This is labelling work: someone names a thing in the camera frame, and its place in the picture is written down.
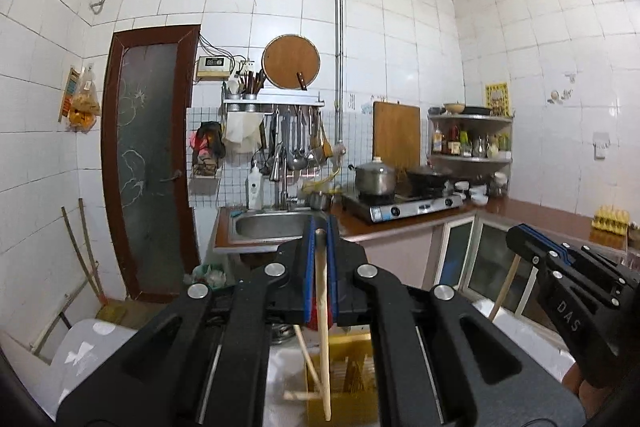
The yellow egg tray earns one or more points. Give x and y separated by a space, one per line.
612 220

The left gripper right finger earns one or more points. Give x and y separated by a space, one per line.
437 360

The corner wall shelf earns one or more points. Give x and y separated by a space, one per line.
467 133

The black wok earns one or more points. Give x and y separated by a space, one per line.
425 179

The yellow perforated utensil holder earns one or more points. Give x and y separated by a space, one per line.
354 392

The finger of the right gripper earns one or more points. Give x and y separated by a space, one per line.
530 236

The white wall socket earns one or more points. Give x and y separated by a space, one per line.
601 142

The white cloth on rack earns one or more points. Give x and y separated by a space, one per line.
242 133

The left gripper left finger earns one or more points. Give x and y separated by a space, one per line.
203 361

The dark wooden glass door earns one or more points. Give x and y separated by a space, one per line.
147 90

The right human hand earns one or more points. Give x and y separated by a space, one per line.
592 398

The wooden sticks against wall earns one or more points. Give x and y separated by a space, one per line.
84 255

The steel cooking pot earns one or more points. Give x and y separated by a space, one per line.
374 178

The steel utensil wall rack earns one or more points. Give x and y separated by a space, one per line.
291 135

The beige electric meter box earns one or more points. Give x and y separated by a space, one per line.
214 68

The kitchen counter cabinets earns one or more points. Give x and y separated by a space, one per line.
463 247

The hanging plastic bag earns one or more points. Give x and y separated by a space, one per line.
84 104

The rectangular wooden cutting board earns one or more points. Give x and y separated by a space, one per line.
397 134

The grey polar bear tablecloth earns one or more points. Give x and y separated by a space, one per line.
194 365

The steel sink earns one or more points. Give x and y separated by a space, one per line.
272 226

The white soap bottle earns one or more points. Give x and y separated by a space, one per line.
255 191

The steel gas stove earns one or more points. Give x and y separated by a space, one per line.
379 209

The round wooden cutting board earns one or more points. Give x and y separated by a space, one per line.
291 62

